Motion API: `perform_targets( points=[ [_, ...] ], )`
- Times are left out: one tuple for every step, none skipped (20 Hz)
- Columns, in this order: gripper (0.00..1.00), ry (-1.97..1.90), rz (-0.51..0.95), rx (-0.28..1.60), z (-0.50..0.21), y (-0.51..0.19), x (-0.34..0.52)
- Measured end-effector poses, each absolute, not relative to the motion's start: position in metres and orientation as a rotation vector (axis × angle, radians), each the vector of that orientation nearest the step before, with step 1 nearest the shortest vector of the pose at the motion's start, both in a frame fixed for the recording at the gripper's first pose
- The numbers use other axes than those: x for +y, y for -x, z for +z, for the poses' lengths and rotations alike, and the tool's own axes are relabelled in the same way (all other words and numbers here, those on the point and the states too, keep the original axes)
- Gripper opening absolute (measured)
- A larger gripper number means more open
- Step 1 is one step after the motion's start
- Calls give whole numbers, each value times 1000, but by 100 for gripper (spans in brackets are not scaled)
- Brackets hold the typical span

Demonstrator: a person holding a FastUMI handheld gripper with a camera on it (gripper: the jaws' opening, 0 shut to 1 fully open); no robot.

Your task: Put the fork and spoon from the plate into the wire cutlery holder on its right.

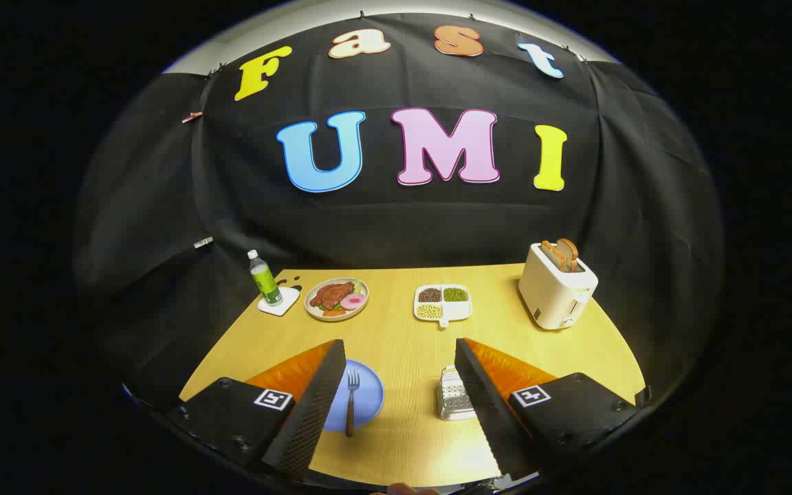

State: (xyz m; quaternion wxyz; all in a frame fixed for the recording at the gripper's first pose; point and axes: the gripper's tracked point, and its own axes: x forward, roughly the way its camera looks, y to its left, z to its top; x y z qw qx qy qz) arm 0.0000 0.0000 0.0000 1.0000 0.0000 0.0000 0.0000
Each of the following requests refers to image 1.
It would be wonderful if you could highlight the brown meat piece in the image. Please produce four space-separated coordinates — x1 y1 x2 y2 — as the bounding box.
309 281 355 311

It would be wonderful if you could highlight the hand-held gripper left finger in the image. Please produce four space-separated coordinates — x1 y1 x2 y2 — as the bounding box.
166 338 347 482

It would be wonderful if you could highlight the wooden handle metal fork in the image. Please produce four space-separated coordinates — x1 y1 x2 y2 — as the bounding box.
345 368 361 438

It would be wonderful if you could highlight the square metal wire basket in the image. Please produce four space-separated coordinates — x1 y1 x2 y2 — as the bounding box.
439 366 477 421

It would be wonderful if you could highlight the white toaster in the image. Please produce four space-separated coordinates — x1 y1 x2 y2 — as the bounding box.
518 242 599 331

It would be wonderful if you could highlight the beige round food plate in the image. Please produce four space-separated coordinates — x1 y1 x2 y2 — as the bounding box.
305 277 370 322

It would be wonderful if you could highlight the green label plastic bottle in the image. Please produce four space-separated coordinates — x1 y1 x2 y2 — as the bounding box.
247 250 284 307

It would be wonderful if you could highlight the white divided dish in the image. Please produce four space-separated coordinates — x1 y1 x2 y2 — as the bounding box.
413 284 473 329

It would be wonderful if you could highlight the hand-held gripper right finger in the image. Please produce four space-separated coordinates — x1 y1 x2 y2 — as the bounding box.
454 337 639 482

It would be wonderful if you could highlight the blue round plate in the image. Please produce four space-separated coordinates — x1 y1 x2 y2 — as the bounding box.
324 359 385 432

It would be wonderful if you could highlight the brown toast slice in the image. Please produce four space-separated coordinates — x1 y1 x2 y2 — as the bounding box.
541 241 569 272
556 239 580 273

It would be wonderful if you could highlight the white square coaster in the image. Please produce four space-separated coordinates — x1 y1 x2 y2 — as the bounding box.
257 286 300 317

